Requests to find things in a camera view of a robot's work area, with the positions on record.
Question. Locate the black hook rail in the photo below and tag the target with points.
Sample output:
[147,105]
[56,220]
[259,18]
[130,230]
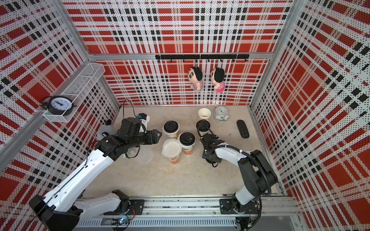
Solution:
[201,56]

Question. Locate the small white clock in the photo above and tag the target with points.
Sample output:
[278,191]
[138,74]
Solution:
[221,113]

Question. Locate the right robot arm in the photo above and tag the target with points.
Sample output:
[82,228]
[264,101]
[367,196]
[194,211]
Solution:
[257,174]

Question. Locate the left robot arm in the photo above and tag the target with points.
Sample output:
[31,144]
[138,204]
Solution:
[59,209]

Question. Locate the grey plush toy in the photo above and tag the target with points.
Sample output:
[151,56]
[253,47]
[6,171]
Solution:
[105,130]

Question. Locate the plush doll blue striped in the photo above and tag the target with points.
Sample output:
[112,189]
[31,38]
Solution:
[195,76]

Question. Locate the black cup lid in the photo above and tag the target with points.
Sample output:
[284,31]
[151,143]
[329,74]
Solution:
[171,126]

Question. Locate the plush doll pink striped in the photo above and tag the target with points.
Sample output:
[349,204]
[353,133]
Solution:
[218,79]

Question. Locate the black remote control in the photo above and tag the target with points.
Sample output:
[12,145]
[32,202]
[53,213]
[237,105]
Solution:
[243,129]

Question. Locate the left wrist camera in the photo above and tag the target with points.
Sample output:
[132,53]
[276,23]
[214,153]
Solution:
[144,121]

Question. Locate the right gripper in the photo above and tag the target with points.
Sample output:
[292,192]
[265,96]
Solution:
[204,155]

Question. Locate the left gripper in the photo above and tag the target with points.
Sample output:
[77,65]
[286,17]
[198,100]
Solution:
[152,136]

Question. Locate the black round alarm clock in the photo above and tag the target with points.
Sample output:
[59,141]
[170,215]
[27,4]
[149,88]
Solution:
[57,105]

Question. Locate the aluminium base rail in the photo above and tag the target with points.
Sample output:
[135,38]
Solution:
[193,212]

